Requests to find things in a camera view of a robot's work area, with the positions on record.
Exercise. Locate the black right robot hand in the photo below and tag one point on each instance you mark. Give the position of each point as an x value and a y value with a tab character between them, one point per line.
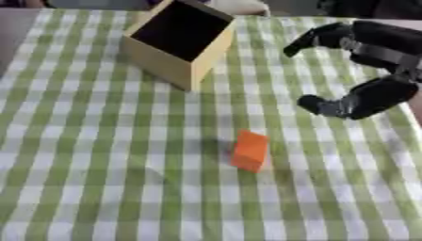
379	94

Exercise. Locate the tan cardboard box black inside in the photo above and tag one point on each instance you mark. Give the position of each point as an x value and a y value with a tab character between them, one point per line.
176	44

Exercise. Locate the orange rectangular block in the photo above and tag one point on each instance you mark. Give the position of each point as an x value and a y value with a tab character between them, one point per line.
250	151

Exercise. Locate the white soft object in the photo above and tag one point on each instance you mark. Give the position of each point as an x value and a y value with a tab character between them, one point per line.
241	6

